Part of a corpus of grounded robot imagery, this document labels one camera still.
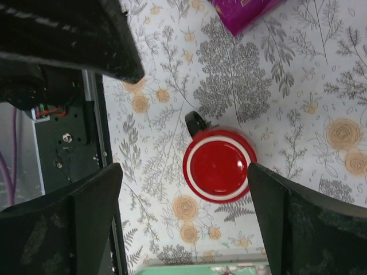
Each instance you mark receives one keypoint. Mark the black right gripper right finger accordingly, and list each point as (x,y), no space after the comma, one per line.
(304,231)

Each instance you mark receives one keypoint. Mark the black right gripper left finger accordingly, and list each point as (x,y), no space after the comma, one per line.
(62,232)

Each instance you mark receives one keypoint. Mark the red mug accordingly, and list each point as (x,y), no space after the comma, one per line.
(215,164)

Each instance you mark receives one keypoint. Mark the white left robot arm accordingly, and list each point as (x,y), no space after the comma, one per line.
(44,42)

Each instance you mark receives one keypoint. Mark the green hummingbird tray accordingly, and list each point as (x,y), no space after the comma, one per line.
(244,268)

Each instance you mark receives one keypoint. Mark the floral table mat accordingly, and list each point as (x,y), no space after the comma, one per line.
(294,82)

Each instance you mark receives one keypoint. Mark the purple snack packet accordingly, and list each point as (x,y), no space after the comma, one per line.
(237,15)

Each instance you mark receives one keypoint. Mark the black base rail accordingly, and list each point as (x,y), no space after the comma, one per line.
(74,146)

